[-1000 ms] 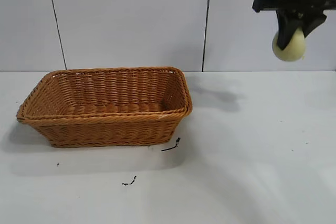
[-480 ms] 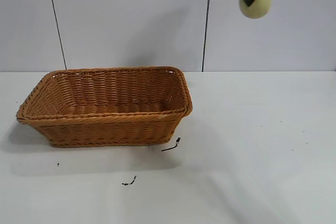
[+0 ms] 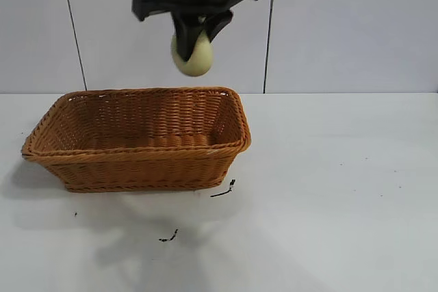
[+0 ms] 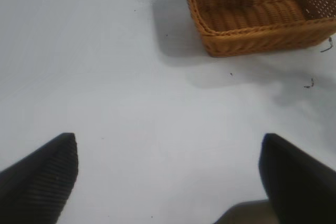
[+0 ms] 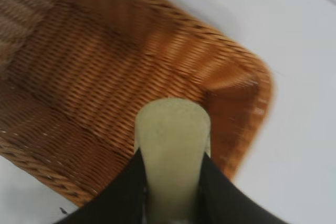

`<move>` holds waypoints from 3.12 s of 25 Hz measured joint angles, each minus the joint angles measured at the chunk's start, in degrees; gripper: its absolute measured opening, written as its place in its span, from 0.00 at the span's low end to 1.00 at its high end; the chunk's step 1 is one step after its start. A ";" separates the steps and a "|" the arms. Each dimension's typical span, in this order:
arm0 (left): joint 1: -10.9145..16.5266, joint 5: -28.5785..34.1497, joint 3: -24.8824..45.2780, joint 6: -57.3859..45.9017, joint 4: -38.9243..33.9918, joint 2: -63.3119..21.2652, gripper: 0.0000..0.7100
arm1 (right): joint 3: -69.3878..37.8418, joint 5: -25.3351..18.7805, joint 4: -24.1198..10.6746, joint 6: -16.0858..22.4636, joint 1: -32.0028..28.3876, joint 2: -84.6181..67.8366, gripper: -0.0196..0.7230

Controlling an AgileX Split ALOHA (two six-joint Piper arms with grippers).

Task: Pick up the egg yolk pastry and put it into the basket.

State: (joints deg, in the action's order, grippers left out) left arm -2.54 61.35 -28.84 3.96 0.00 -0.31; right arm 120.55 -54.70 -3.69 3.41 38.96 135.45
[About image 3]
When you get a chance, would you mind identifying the pale yellow round fruit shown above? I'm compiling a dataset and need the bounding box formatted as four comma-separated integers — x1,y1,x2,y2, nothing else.
170,15,215,77

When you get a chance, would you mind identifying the brown woven wicker basket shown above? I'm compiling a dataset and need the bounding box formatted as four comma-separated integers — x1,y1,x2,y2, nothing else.
22,86,253,194

